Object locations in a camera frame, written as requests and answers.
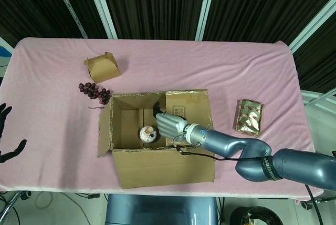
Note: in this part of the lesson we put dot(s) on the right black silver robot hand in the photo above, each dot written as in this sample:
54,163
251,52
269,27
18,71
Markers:
170,126

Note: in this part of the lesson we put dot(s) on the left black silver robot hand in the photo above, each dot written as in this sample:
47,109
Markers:
4,120

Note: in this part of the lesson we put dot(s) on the large cardboard box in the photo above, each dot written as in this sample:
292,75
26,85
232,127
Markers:
165,167

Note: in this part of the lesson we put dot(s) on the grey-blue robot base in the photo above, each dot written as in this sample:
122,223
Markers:
157,209

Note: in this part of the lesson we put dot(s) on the pink white dessert cup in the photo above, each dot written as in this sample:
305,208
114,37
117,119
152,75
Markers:
147,134

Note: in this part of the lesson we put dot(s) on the pink table cloth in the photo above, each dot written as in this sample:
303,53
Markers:
183,59

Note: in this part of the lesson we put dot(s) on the gold foil snack packet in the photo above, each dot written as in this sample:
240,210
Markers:
249,117

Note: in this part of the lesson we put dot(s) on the chrome stand legs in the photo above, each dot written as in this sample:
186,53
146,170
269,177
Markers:
11,205

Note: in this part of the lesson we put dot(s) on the bunch of dark red grapes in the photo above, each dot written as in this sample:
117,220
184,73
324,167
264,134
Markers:
92,91

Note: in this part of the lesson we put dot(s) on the small kraft paper box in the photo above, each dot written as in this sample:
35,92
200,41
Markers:
103,68

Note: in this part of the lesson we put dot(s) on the black power adapter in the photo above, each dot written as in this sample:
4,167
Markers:
93,196

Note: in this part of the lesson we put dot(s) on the black waste bin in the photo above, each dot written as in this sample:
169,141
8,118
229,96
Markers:
241,217

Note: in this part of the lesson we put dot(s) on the white metal rack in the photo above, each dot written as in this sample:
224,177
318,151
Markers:
320,98

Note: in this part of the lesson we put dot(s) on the white metal frame post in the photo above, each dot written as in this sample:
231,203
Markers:
207,4
101,4
312,26

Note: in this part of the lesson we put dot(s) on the thin grey frame strip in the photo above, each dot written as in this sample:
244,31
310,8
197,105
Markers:
67,4

